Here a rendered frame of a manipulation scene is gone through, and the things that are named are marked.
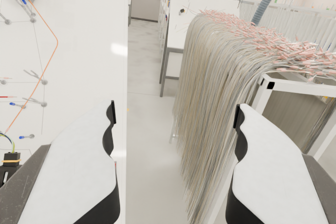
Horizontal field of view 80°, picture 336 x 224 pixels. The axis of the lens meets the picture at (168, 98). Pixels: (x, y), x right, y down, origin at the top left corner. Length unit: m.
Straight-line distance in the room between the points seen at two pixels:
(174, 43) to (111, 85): 2.58
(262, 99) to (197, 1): 3.14
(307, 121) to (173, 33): 2.61
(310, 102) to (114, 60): 0.84
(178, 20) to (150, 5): 8.01
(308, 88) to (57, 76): 0.82
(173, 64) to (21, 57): 2.68
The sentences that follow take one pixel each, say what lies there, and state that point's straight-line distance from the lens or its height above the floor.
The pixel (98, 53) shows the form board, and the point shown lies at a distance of 0.77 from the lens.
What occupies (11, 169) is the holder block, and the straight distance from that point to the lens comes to 0.69.
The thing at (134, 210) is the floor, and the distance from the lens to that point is 1.94.
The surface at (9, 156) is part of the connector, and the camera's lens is 0.70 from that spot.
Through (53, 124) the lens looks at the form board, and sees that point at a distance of 0.74.
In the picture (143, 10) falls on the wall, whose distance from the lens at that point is 11.47.
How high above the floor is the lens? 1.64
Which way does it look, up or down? 28 degrees down
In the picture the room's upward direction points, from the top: 10 degrees clockwise
